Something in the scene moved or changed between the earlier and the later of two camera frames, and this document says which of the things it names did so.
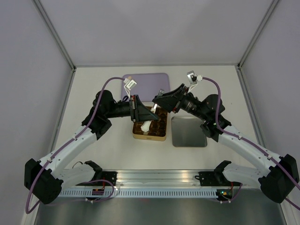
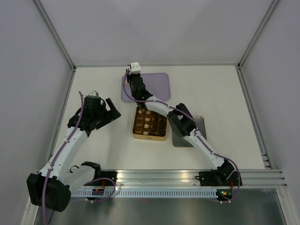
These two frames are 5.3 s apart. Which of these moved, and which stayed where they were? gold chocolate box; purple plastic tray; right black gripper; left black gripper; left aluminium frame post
Moved: left black gripper; right black gripper
Stayed: purple plastic tray; left aluminium frame post; gold chocolate box
